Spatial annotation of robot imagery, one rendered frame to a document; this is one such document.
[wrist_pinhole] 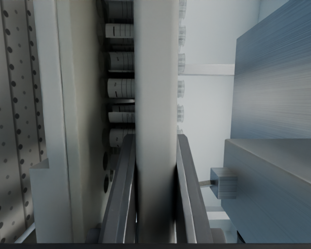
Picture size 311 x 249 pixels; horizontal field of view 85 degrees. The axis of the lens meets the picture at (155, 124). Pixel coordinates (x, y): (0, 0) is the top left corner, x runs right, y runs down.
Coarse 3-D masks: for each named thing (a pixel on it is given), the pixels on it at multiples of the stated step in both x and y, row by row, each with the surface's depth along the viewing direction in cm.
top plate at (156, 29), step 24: (144, 0) 7; (168, 0) 7; (144, 24) 7; (168, 24) 7; (144, 48) 7; (168, 48) 7; (144, 72) 7; (168, 72) 7; (144, 96) 8; (168, 96) 8; (144, 120) 8; (168, 120) 8; (144, 144) 8; (168, 144) 8; (144, 168) 8; (168, 168) 8; (144, 192) 8; (168, 192) 8; (144, 216) 8; (168, 216) 8; (144, 240) 9; (168, 240) 9
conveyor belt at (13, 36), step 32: (0, 0) 12; (32, 0) 15; (0, 32) 12; (32, 32) 15; (0, 64) 12; (32, 64) 15; (0, 96) 12; (32, 96) 15; (0, 128) 12; (32, 128) 15; (0, 160) 12; (32, 160) 15; (0, 192) 12; (0, 224) 12
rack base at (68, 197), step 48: (48, 0) 7; (48, 48) 7; (96, 48) 10; (48, 96) 7; (96, 96) 10; (48, 144) 8; (96, 144) 10; (48, 192) 8; (96, 192) 10; (48, 240) 8
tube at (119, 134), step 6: (102, 132) 12; (108, 132) 12; (114, 132) 12; (120, 132) 12; (126, 132) 12; (132, 132) 12; (180, 132) 12; (102, 138) 12; (108, 138) 12; (114, 138) 12; (120, 138) 12; (108, 144) 12; (114, 144) 12; (120, 144) 12
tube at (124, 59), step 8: (104, 56) 11; (112, 56) 11; (120, 56) 11; (128, 56) 11; (184, 56) 11; (104, 64) 11; (112, 64) 11; (120, 64) 11; (128, 64) 11; (184, 64) 11
